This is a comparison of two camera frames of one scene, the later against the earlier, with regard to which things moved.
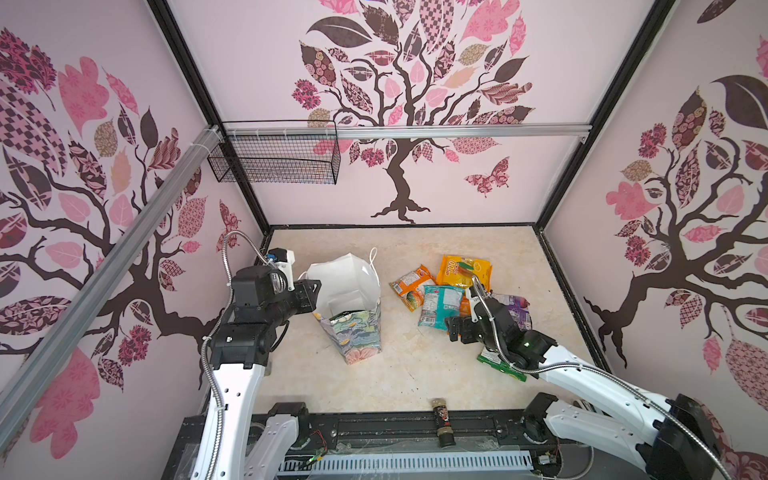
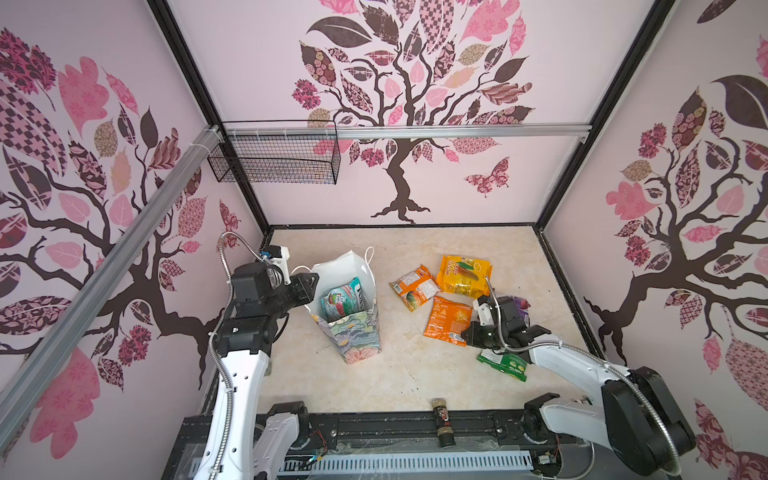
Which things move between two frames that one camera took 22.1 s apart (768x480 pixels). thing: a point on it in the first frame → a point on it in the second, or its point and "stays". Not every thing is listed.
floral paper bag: [349, 307] stays
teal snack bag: [439, 303] → [343, 302]
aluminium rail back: [407, 131] stays
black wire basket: [277, 152] stays
